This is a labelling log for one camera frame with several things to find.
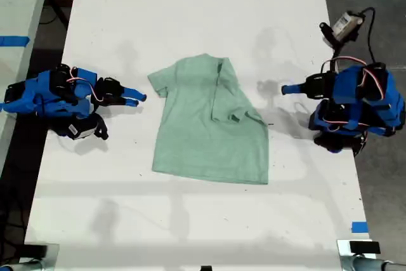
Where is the pale green T-shirt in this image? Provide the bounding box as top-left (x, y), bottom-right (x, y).
top-left (147, 53), bottom-right (270, 186)

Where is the long blue tape strip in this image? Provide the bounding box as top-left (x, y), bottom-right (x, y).
top-left (0, 35), bottom-right (31, 48)

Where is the white side table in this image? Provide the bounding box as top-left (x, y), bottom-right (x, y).
top-left (0, 0), bottom-right (55, 170)

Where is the short blue tape strip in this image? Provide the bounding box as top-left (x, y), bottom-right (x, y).
top-left (350, 221), bottom-right (370, 234)

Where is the small black box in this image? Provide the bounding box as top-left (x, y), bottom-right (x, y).
top-left (22, 244), bottom-right (49, 259)
top-left (349, 241), bottom-right (381, 256)

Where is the grey metal pipe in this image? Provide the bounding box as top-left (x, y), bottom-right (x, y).
top-left (339, 253), bottom-right (406, 271)

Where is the camera black stalk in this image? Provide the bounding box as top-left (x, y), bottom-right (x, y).
top-left (93, 112), bottom-right (110, 140)
top-left (318, 22), bottom-right (346, 60)

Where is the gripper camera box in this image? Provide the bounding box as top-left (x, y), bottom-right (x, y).
top-left (331, 10), bottom-right (364, 43)
top-left (67, 119), bottom-right (98, 140)

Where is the camera black cable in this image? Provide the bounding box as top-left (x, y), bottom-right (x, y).
top-left (360, 6), bottom-right (377, 64)

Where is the black floor cable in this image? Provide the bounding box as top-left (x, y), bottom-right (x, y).
top-left (39, 0), bottom-right (70, 29)

